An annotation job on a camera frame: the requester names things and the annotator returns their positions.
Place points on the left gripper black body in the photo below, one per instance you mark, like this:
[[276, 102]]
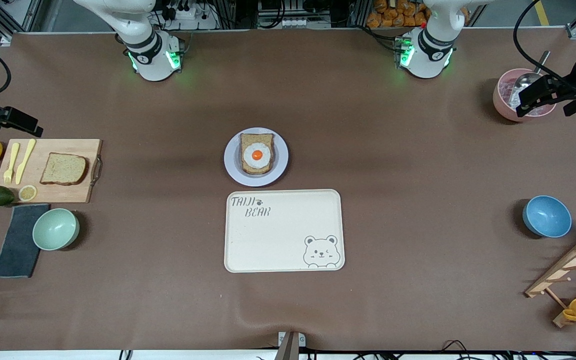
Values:
[[567, 91]]

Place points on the brown toast bread slice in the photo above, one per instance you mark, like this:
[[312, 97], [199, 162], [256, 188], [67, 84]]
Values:
[[63, 169], [248, 139]]

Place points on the round white plate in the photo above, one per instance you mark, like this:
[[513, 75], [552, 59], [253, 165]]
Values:
[[233, 170]]

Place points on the fried egg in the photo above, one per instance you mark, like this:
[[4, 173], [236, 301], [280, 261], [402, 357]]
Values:
[[257, 155]]

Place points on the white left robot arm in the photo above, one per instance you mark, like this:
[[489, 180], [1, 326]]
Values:
[[425, 55]]

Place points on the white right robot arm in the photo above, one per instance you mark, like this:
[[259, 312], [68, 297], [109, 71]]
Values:
[[153, 60]]

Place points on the metal ladle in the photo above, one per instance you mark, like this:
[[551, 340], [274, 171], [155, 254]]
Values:
[[523, 82]]

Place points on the pale yellow plastic knife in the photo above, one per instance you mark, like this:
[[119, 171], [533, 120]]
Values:
[[25, 160]]

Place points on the pink bowl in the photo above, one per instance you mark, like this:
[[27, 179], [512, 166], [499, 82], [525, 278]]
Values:
[[499, 102]]

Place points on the pale yellow plastic fork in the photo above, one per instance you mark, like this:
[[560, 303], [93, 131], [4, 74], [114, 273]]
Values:
[[12, 161]]

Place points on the lemon slice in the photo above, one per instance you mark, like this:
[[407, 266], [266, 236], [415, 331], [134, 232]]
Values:
[[27, 193]]

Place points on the wooden cutting board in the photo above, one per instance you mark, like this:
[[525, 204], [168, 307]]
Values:
[[58, 195]]

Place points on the mint green bowl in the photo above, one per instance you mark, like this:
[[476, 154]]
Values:
[[55, 229]]

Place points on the blue bowl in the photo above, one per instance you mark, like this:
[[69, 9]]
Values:
[[547, 216]]

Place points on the dark grey cloth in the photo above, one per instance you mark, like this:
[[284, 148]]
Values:
[[15, 250]]

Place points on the pile of orange pastries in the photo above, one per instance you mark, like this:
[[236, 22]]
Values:
[[398, 15]]

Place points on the wooden peg rack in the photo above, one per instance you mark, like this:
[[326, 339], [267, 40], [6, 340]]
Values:
[[568, 265]]

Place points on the white power strip with plugs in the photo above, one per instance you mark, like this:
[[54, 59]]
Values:
[[188, 15]]

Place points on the cream bear print tray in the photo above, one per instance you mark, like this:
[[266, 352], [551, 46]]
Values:
[[283, 235]]

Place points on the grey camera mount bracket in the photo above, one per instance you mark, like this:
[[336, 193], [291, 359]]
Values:
[[290, 347]]

